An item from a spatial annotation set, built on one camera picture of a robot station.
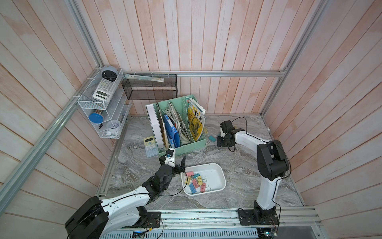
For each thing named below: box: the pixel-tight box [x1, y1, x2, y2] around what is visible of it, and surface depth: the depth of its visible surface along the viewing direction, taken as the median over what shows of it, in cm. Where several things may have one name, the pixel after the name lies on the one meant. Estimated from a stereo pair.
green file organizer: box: [145, 94, 207, 157], surface depth 93 cm
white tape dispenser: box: [105, 119, 121, 137], surface depth 92 cm
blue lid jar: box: [88, 113, 104, 124], surface depth 78 cm
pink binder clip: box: [199, 182, 212, 193], surface depth 85 cm
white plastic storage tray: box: [181, 162, 227, 196], surface depth 87 cm
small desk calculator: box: [143, 135, 159, 158], surface depth 102 cm
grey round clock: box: [100, 65, 118, 82], surface depth 83 cm
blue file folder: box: [163, 114, 181, 149], surface depth 89 cm
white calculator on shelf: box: [92, 78, 117, 103], surface depth 78 cm
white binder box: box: [146, 103, 165, 150], surface depth 87 cm
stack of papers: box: [161, 102, 194, 146], surface depth 92 cm
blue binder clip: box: [189, 182, 197, 194], surface depth 84 cm
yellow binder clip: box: [184, 176, 192, 185], surface depth 87 cm
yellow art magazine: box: [187, 98, 205, 142], surface depth 95 cm
